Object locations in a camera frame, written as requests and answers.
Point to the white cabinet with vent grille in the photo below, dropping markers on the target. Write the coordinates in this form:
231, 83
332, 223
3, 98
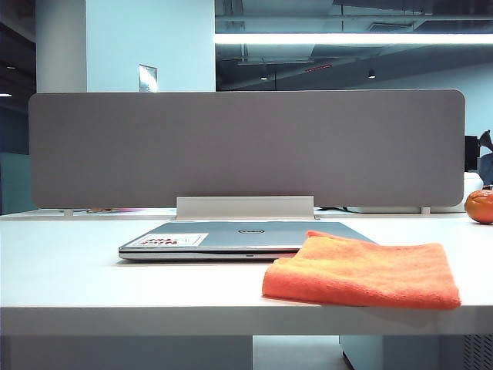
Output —
404, 352

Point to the paper notice on pillar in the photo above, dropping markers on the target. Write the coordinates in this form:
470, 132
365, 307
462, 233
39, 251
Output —
148, 78

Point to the black computer monitor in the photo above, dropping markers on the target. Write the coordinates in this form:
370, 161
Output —
471, 154

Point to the grey fabric desk divider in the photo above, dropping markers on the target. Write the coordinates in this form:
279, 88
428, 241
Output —
246, 150

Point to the orange microfibre rag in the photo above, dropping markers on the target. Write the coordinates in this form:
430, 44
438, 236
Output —
366, 270

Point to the orange tangerine fruit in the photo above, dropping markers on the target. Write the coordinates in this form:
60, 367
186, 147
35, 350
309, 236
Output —
480, 206

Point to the red and white laptop sticker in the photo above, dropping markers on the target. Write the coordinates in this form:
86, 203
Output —
169, 239

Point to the silver Dell laptop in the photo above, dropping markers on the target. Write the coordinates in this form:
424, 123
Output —
231, 241

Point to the black pendant ceiling lamp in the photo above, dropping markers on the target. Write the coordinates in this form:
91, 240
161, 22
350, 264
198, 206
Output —
371, 74

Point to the red ceiling sign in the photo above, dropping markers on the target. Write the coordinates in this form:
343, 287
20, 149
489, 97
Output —
318, 68

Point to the dark blue-grey seated figure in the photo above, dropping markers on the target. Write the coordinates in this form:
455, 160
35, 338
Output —
487, 162

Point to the long white ceiling light strip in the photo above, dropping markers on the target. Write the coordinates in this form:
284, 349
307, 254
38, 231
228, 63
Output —
346, 38

